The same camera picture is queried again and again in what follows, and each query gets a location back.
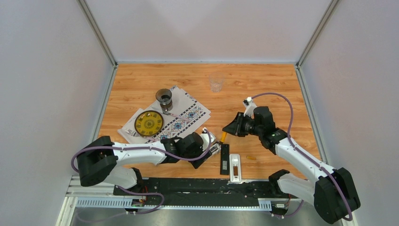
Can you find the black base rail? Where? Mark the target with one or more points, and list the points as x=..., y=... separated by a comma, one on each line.
x=210, y=192

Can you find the yellow handled screwdriver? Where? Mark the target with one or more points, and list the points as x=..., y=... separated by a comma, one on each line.
x=223, y=137

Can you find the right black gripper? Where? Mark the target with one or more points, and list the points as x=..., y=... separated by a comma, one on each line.
x=235, y=128

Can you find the white remote battery bay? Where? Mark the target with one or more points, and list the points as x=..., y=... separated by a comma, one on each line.
x=235, y=168

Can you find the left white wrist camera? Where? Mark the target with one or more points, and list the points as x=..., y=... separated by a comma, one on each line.
x=208, y=139

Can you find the pink handled fork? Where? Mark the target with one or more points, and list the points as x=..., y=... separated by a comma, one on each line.
x=135, y=134

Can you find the patterned white placemat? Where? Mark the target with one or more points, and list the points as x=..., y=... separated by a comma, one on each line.
x=183, y=105

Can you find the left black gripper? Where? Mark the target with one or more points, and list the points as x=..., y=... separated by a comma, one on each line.
x=197, y=163

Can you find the yellow black plate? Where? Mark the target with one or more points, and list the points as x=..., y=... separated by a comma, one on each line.
x=149, y=123

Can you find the clear drinking glass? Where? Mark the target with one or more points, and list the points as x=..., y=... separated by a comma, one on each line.
x=216, y=81

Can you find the dark smoked glass cup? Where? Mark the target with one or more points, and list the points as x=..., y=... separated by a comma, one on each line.
x=164, y=98

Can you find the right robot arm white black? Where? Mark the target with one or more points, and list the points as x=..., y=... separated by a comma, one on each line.
x=331, y=191

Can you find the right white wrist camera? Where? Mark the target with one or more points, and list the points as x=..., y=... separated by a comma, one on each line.
x=249, y=106

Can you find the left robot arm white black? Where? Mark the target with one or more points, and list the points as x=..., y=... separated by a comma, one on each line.
x=105, y=161

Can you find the white slim remote control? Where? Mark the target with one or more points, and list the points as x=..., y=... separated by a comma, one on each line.
x=215, y=149

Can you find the black remote control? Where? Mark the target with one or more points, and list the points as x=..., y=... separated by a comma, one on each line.
x=224, y=163

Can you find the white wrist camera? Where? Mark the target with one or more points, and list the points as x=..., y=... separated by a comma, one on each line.
x=249, y=106
x=208, y=139

